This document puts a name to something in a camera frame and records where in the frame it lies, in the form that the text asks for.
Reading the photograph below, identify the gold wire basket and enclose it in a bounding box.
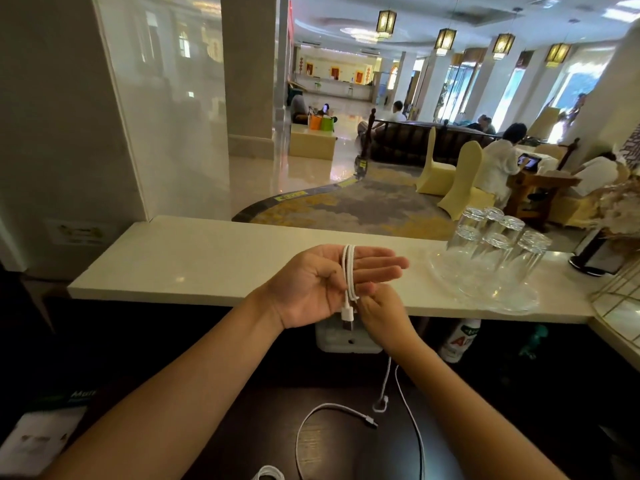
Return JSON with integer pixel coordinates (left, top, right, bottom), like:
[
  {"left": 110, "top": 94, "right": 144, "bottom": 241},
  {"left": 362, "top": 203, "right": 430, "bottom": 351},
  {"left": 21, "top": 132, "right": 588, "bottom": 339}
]
[{"left": 589, "top": 254, "right": 640, "bottom": 348}]

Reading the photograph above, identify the cream stone counter ledge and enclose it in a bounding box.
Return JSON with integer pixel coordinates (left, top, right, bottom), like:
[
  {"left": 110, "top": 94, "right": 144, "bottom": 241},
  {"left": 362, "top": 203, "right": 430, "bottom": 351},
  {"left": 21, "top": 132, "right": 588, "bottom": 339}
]
[{"left": 67, "top": 214, "right": 640, "bottom": 371}]

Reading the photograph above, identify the yellow covered chair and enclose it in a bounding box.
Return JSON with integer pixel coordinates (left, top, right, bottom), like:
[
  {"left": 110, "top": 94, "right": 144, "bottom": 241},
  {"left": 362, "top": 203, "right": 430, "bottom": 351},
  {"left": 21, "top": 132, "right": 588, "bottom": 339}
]
[
  {"left": 415, "top": 127, "right": 457, "bottom": 197},
  {"left": 547, "top": 194, "right": 601, "bottom": 228},
  {"left": 437, "top": 140, "right": 496, "bottom": 221},
  {"left": 527, "top": 107, "right": 561, "bottom": 141}
]

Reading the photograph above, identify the person's left forearm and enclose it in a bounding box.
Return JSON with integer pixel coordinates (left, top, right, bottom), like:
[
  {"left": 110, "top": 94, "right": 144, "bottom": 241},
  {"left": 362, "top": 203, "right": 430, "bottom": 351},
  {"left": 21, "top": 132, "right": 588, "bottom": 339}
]
[{"left": 39, "top": 289, "right": 289, "bottom": 480}]

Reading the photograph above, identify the pale wall sticker green print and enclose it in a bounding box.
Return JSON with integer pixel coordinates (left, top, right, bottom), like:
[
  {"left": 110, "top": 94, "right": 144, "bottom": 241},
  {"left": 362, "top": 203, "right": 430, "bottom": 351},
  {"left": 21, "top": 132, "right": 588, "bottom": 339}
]
[{"left": 43, "top": 219, "right": 119, "bottom": 245}]

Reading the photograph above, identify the person's right forearm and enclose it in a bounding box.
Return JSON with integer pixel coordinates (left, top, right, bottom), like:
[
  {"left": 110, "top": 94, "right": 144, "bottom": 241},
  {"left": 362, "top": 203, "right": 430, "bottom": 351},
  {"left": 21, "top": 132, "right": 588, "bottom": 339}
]
[{"left": 387, "top": 338, "right": 571, "bottom": 480}]

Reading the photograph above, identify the dark wooden sofa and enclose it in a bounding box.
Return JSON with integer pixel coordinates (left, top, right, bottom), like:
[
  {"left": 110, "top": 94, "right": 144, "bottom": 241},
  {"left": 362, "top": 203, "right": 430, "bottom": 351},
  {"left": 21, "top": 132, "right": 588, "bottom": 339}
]
[{"left": 357, "top": 108, "right": 501, "bottom": 168}]

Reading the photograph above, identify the white and green paper box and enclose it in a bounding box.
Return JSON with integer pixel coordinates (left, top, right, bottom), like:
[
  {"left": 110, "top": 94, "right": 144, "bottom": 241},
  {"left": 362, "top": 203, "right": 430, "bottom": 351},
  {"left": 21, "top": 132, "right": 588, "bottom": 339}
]
[{"left": 0, "top": 388, "right": 101, "bottom": 478}]

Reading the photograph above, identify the brown wooden table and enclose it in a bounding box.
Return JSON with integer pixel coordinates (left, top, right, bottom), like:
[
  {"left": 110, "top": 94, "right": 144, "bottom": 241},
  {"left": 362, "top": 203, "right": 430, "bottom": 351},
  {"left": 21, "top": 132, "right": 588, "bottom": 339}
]
[{"left": 505, "top": 169, "right": 583, "bottom": 231}]

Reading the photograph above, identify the white socket box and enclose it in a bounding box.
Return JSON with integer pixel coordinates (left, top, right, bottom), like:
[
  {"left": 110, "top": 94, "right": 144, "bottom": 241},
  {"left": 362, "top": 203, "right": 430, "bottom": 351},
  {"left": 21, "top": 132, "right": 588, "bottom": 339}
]
[{"left": 315, "top": 314, "right": 383, "bottom": 355}]

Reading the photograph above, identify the dried flower bunch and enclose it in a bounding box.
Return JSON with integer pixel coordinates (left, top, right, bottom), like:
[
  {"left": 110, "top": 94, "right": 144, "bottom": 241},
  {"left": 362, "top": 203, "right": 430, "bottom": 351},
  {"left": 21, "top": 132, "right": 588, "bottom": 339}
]
[{"left": 587, "top": 177, "right": 640, "bottom": 255}]

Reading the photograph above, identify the clear glass tray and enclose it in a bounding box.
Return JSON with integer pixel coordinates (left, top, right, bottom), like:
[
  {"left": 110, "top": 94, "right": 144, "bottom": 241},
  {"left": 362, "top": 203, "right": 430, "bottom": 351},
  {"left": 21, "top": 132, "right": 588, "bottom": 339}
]
[{"left": 429, "top": 242, "right": 542, "bottom": 314}]

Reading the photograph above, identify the black post with yellow label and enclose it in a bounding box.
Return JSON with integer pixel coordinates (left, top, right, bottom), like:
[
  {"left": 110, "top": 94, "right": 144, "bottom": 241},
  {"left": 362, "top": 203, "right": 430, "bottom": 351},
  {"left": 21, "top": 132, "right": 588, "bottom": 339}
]
[{"left": 353, "top": 108, "right": 377, "bottom": 181}]

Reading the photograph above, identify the grey armchair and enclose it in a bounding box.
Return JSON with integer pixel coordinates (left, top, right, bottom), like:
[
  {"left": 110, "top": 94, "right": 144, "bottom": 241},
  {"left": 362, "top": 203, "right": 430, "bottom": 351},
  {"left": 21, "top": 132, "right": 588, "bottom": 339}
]
[{"left": 291, "top": 94, "right": 311, "bottom": 125}]

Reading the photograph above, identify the teal plastic bottle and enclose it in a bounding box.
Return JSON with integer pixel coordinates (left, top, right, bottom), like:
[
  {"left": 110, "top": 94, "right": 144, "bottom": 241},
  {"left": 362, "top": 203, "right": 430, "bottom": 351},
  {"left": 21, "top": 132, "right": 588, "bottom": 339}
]
[{"left": 517, "top": 323, "right": 549, "bottom": 361}]

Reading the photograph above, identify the group of upturned clear glasses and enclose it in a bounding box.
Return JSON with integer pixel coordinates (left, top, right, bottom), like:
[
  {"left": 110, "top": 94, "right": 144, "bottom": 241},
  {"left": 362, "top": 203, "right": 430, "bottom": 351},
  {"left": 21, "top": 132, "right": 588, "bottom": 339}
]
[{"left": 442, "top": 206, "right": 553, "bottom": 301}]

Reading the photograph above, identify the beige block bench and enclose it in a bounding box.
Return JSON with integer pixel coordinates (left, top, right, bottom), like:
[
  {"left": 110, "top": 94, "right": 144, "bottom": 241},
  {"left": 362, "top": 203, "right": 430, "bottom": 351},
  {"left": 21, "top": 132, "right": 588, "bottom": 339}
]
[{"left": 289, "top": 123, "right": 339, "bottom": 161}]

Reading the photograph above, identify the square pendant lamp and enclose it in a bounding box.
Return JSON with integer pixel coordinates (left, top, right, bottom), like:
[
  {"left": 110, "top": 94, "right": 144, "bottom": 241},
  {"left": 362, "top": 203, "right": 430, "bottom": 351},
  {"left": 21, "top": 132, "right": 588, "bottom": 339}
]
[
  {"left": 492, "top": 33, "right": 516, "bottom": 61},
  {"left": 545, "top": 43, "right": 572, "bottom": 69},
  {"left": 375, "top": 9, "right": 397, "bottom": 39},
  {"left": 433, "top": 28, "right": 457, "bottom": 57}
]

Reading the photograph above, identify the white bottle red green label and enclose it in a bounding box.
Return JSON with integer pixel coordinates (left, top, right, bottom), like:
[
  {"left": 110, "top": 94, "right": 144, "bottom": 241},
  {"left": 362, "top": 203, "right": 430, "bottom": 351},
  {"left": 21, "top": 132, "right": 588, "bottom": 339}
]
[{"left": 439, "top": 318, "right": 482, "bottom": 365}]

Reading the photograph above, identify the person's left hand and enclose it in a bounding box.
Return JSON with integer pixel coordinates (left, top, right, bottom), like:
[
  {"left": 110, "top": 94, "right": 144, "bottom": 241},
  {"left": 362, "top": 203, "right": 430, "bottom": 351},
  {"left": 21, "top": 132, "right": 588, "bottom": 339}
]
[{"left": 256, "top": 243, "right": 411, "bottom": 333}]

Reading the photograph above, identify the person's right hand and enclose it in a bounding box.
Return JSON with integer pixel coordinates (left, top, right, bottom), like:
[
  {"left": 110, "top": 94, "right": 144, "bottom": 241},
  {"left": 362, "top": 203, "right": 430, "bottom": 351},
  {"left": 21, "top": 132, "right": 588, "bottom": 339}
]
[{"left": 351, "top": 282, "right": 423, "bottom": 361}]

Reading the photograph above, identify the long white reception counter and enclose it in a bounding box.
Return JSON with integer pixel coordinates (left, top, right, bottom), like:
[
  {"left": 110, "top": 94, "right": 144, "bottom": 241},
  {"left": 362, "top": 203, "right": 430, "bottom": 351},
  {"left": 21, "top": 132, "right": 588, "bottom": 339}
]
[{"left": 295, "top": 72, "right": 373, "bottom": 101}]

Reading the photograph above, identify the clear sign stand black base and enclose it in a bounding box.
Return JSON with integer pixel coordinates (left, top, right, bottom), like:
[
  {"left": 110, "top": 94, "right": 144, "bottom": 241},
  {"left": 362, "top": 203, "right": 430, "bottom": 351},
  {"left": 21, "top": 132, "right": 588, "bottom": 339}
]
[{"left": 569, "top": 227, "right": 626, "bottom": 277}]

